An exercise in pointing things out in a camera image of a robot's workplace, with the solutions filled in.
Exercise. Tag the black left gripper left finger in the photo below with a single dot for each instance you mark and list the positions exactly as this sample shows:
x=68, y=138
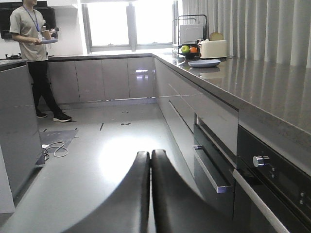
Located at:
x=126, y=210

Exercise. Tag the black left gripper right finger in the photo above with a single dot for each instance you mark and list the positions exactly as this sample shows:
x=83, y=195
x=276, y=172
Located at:
x=177, y=208

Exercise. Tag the green apple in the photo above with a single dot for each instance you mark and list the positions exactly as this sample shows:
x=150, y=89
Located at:
x=185, y=49

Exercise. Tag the built-in black oven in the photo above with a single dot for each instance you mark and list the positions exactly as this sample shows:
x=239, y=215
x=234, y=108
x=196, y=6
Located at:
x=272, y=195

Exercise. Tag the grey kitchen island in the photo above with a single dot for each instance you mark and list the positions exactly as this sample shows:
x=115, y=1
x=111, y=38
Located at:
x=20, y=145

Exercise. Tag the grey base cabinets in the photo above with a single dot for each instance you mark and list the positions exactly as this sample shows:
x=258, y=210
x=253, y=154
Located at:
x=89, y=80

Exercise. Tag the blue plate on counter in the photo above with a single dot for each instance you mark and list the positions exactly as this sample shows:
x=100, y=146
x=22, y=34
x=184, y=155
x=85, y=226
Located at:
x=204, y=63

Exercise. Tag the black fruit bowl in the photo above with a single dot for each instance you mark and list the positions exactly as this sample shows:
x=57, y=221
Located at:
x=190, y=55

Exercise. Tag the orange fruit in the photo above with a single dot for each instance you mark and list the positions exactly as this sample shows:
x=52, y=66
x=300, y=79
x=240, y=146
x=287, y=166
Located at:
x=193, y=49

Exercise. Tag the cream toaster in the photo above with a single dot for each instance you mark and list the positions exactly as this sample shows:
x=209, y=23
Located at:
x=213, y=49

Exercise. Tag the black dish rack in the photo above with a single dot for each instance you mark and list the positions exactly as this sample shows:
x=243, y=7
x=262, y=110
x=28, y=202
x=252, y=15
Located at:
x=188, y=19

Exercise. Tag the white board in rack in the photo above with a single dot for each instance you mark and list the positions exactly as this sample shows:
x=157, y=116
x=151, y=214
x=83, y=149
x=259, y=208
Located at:
x=190, y=33

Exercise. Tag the bread slice in toaster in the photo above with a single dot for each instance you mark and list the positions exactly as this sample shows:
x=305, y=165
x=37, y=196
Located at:
x=216, y=36

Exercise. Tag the blue plate carried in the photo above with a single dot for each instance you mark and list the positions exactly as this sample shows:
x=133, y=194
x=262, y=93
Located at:
x=49, y=41

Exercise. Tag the gas stove burner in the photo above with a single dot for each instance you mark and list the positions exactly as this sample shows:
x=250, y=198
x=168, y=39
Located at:
x=14, y=56

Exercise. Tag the brown paper cup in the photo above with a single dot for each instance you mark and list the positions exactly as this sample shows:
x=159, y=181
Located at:
x=46, y=35

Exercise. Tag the grey curtain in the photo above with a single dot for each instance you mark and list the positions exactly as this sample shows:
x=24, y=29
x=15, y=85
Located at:
x=268, y=30

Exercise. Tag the black range hood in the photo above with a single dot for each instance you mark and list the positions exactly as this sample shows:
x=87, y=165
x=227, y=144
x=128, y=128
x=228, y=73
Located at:
x=6, y=8

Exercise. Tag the person in beige shirt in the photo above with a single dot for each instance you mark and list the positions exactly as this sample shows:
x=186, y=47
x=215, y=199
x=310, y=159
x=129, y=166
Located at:
x=26, y=25

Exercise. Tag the black drawer with handle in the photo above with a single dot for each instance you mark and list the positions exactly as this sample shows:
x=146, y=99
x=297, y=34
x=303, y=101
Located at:
x=212, y=171

